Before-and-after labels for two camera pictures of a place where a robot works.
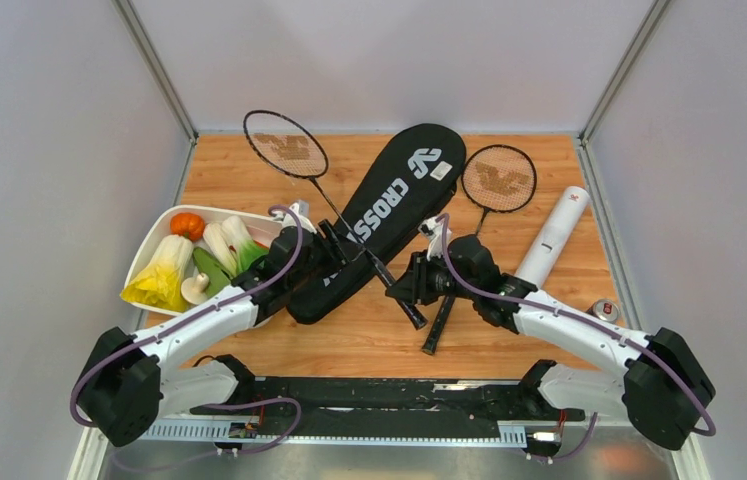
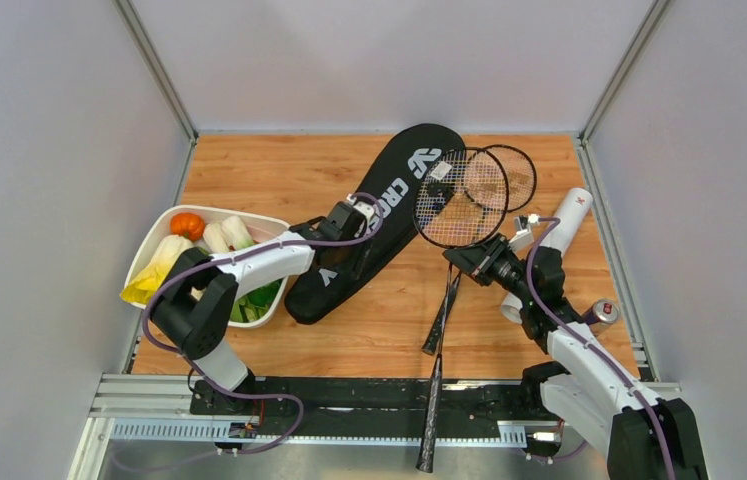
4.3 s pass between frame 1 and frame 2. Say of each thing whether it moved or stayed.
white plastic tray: stayed
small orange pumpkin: stayed
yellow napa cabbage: stayed
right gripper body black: moved
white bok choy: stayed
